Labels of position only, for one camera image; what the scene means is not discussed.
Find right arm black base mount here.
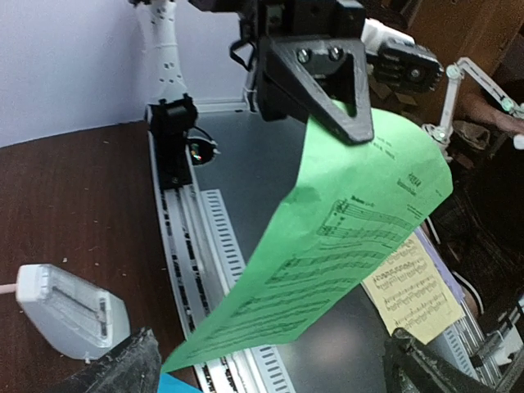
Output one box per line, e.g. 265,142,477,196
147,93,198,190

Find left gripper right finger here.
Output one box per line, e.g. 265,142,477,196
383,327,496,393

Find yellow sheet music paper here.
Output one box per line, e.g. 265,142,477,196
363,234,463,344

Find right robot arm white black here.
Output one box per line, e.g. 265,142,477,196
132,1,374,145

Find pink folding music stand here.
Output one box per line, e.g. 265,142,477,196
0,283,17,295

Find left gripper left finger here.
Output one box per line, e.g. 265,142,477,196
61,327,161,392

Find green sheet music paper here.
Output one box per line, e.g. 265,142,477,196
162,109,453,373

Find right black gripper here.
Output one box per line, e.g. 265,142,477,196
239,0,374,144

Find blue sheet music paper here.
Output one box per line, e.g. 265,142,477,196
157,373,201,393

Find front aluminium rail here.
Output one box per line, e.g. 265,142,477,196
148,138,294,392

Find white metronome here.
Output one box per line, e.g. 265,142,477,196
16,264,130,361

